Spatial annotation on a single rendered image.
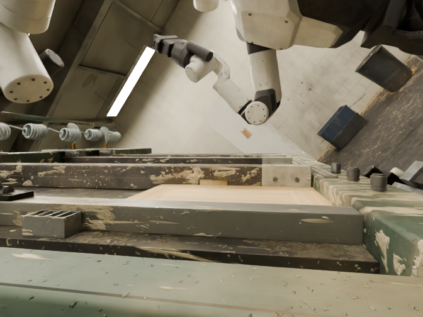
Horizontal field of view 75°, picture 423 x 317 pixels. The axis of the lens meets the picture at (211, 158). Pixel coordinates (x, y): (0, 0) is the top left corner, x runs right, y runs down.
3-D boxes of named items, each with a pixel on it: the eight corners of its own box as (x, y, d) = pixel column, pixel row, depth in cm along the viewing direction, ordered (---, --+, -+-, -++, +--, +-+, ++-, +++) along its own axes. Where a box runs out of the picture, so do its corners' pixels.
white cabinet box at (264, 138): (327, 173, 424) (224, 92, 447) (302, 200, 441) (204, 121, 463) (323, 165, 482) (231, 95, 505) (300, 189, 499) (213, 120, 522)
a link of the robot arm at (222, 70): (206, 57, 103) (231, 82, 102) (189, 69, 99) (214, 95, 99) (210, 45, 97) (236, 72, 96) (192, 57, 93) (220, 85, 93)
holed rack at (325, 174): (338, 178, 64) (338, 175, 64) (324, 178, 64) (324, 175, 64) (283, 153, 226) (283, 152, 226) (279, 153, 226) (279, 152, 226)
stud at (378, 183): (389, 192, 45) (389, 174, 44) (372, 192, 45) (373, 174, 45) (383, 190, 47) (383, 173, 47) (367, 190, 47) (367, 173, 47)
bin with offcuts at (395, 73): (423, 65, 390) (384, 38, 397) (395, 95, 405) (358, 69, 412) (408, 70, 439) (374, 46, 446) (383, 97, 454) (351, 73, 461)
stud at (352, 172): (361, 182, 57) (361, 167, 57) (348, 182, 58) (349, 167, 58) (357, 180, 60) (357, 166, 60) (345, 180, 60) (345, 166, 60)
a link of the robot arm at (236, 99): (221, 92, 103) (258, 128, 102) (211, 95, 94) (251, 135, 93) (240, 70, 98) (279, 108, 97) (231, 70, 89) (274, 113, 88)
